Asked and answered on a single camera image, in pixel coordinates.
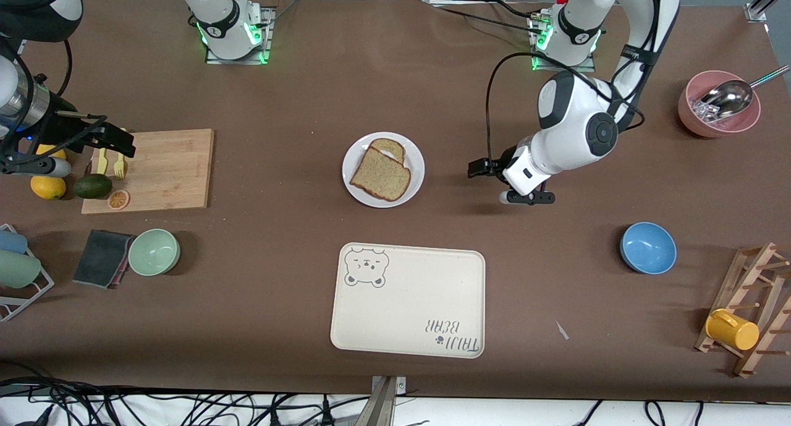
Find wooden cutting board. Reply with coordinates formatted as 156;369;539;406
81;129;214;215

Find light blue cup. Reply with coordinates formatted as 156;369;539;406
0;229;29;255

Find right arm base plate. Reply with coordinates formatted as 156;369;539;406
205;7;276;66

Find clear ice cubes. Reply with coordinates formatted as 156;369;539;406
692;98;722;126

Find wooden mug rack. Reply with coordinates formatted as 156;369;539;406
694;242;791;378

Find white wire rack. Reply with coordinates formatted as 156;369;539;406
0;224;55;323

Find metal table bracket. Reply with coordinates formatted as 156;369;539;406
370;375;407;426

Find tangled black floor cables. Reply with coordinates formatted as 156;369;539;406
0;377;371;426

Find plain brown bread slice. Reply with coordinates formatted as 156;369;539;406
350;147;412;203

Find yellow mug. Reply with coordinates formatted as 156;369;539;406
705;309;760;351

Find pale green cup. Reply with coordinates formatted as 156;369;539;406
0;250;42;289

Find black cable on table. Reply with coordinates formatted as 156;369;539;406
429;0;546;36

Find dark grey sponge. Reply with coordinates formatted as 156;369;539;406
72;229;135;289

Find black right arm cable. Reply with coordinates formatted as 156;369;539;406
57;36;73;98

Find metal scoop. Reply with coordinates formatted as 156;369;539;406
698;65;791;121

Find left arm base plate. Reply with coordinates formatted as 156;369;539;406
530;12;598;74

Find white round plate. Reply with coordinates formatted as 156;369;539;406
342;132;426;209

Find light green bowl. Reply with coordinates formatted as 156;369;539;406
128;228;181;276

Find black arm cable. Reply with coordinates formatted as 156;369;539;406
57;36;73;98
485;52;646;167

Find dark green avocado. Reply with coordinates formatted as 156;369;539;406
73;173;114;200

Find pink bowl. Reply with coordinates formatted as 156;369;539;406
678;70;762;138

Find blue bowl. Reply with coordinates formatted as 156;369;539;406
620;221;677;275

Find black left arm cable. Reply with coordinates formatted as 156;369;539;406
485;52;646;167

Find cream bear print tray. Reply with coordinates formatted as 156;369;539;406
330;242;486;359

